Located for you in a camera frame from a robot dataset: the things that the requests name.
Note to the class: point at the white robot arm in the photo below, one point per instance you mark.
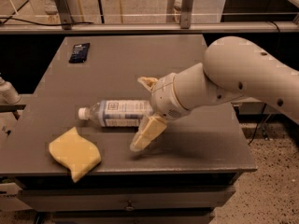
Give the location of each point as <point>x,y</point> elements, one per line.
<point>233,68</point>

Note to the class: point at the clear blue-label plastic bottle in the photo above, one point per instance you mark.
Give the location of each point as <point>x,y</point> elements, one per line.
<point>116,113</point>

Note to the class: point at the dark blue snack packet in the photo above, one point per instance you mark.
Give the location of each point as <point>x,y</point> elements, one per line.
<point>79,53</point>

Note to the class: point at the metal railing with posts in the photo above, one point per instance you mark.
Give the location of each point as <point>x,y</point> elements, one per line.
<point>133,16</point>

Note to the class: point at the grey cabinet with drawers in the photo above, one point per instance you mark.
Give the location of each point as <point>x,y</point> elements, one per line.
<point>189,169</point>

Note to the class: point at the white cylinder at left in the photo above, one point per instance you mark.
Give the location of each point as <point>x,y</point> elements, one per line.
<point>8,92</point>

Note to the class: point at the metal drawer knob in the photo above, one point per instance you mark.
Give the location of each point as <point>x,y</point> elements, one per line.
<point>129,206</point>

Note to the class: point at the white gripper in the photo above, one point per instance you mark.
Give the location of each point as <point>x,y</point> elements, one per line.
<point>165,96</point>

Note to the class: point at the yellow wavy sponge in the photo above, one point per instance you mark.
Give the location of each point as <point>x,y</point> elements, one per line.
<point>75,153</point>

